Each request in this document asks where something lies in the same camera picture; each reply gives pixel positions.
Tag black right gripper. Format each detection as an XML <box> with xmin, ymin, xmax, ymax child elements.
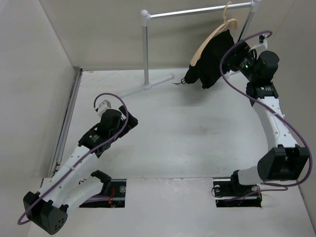
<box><xmin>213</xmin><ymin>40</ymin><xmax>259</xmax><ymax>82</ymax></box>

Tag black trousers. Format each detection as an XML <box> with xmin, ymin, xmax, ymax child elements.
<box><xmin>184</xmin><ymin>30</ymin><xmax>234</xmax><ymax>89</ymax></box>

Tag beige plastic hanger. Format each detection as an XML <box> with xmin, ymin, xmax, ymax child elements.
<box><xmin>190</xmin><ymin>1</ymin><xmax>238</xmax><ymax>66</ymax></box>

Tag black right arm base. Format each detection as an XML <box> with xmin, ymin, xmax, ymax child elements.
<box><xmin>211</xmin><ymin>178</ymin><xmax>262</xmax><ymax>208</ymax></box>

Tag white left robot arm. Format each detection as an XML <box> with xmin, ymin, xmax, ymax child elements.
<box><xmin>23</xmin><ymin>105</ymin><xmax>138</xmax><ymax>235</ymax></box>

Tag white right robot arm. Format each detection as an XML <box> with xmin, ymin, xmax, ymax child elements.
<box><xmin>222</xmin><ymin>40</ymin><xmax>313</xmax><ymax>196</ymax></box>

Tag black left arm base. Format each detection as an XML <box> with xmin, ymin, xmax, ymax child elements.
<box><xmin>79</xmin><ymin>179</ymin><xmax>127</xmax><ymax>208</ymax></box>

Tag white clothes rack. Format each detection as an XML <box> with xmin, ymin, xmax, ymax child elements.
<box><xmin>118</xmin><ymin>0</ymin><xmax>262</xmax><ymax>98</ymax></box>

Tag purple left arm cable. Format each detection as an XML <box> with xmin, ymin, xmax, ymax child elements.
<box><xmin>17</xmin><ymin>92</ymin><xmax>130</xmax><ymax>226</ymax></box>

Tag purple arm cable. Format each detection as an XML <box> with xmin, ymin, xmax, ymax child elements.
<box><xmin>17</xmin><ymin>92</ymin><xmax>130</xmax><ymax>226</ymax></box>
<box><xmin>219</xmin><ymin>30</ymin><xmax>314</xmax><ymax>193</ymax></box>

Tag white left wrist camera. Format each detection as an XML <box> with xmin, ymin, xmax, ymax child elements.
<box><xmin>95</xmin><ymin>100</ymin><xmax>112</xmax><ymax>118</ymax></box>

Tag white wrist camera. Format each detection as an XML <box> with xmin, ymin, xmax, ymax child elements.
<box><xmin>250</xmin><ymin>35</ymin><xmax>268</xmax><ymax>50</ymax></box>
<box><xmin>95</xmin><ymin>100</ymin><xmax>112</xmax><ymax>118</ymax></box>

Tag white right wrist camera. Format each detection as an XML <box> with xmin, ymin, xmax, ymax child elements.
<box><xmin>250</xmin><ymin>35</ymin><xmax>268</xmax><ymax>50</ymax></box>

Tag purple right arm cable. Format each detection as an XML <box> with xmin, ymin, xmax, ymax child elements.
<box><xmin>219</xmin><ymin>30</ymin><xmax>314</xmax><ymax>193</ymax></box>

